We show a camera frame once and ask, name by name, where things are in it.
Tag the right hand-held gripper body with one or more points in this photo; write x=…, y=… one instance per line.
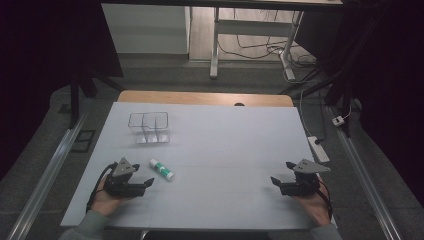
x=305, y=182

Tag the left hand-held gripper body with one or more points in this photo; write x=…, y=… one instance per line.
x=122, y=184

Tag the white and green glue stick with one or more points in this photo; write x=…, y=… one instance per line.
x=161, y=169

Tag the clear plastic organizer box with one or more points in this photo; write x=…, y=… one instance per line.
x=150, y=128

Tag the person's right hand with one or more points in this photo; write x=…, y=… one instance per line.
x=313, y=205

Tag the person's left hand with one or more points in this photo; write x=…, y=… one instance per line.
x=106, y=201

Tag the white power strip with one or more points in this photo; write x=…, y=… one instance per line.
x=318, y=149

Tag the black floor plate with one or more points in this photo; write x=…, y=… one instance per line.
x=83, y=141

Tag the small white adapter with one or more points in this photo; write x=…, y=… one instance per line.
x=338, y=120

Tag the white table mat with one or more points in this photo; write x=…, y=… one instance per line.
x=216, y=150

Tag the small dark table knob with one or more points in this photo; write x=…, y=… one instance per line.
x=239, y=104

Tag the black stand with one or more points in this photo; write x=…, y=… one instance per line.
x=336, y=83
x=75, y=100

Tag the wooden table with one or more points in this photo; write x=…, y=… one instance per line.
x=200, y=98

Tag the white cabinet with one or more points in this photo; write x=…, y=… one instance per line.
x=146, y=30

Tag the aluminium floor rail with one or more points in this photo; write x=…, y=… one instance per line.
x=363, y=173
x=43, y=180

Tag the white desk frame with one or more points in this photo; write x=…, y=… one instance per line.
x=250, y=28

